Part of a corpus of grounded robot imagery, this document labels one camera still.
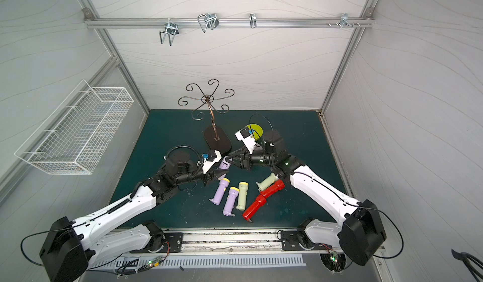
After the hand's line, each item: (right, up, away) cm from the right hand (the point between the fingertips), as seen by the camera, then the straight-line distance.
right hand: (227, 157), depth 70 cm
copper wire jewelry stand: (-9, +5, +35) cm, 37 cm away
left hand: (-1, -4, +3) cm, 5 cm away
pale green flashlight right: (+17, -15, +18) cm, 29 cm away
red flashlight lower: (+13, -21, +12) cm, 28 cm away
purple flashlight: (-1, -2, -2) cm, 3 cm away
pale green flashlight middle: (+5, -19, +13) cm, 24 cm away
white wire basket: (-57, +8, -1) cm, 57 cm away
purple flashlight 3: (+1, -18, +14) cm, 23 cm away
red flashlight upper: (+19, -17, +15) cm, 30 cm away
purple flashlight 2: (-4, -15, +17) cm, 23 cm away
